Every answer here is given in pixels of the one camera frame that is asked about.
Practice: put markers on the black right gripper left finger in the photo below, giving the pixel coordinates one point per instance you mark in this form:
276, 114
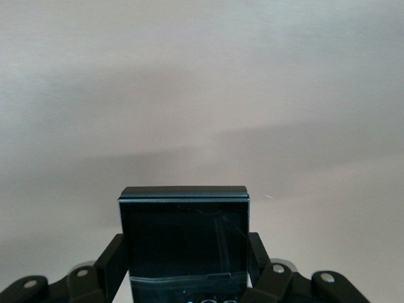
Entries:
79, 287

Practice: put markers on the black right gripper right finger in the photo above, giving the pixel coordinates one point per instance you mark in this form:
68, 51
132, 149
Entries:
284, 287

